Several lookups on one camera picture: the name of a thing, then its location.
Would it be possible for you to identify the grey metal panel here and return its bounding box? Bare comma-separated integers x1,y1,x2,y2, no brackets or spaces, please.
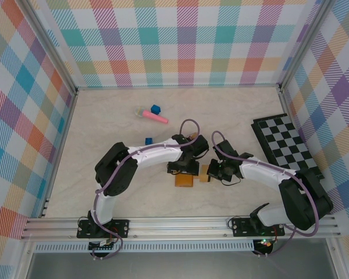
25,252,338,279

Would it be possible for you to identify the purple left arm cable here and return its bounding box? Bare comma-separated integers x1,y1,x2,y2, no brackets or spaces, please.
90,118,201,260

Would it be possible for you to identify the black grey chessboard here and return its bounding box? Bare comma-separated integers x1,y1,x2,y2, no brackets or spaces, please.
251,114,323,180

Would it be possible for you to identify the wide aluminium base rail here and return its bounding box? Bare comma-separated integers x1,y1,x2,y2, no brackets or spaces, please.
20,216,343,241

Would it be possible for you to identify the slotted white cable duct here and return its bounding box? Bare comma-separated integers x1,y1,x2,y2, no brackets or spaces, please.
34,243,255,253

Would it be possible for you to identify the aluminium frame post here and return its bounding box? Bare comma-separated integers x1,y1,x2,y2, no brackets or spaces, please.
22,0,79,95
278,0,337,92

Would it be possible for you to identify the orange wooden box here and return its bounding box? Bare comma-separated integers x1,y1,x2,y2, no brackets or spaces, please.
174,164,213,189

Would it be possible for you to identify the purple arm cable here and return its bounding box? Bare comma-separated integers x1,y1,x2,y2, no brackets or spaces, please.
90,118,201,260
211,131,321,258

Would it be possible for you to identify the thin black right camera wire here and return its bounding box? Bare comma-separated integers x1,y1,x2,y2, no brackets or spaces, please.
220,176,242,187

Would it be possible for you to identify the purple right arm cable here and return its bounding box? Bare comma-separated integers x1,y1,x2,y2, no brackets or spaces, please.
211,131,321,258

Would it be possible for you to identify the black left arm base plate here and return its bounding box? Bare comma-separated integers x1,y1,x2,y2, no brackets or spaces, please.
76,219,131,239

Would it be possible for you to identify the pink toy microphone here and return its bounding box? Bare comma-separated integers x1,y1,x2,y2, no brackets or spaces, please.
134,106,169,125

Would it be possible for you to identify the thin aluminium cross rail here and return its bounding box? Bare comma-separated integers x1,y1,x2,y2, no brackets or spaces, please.
75,83,282,91

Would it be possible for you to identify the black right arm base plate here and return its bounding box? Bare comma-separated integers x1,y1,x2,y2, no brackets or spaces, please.
230,217,286,238

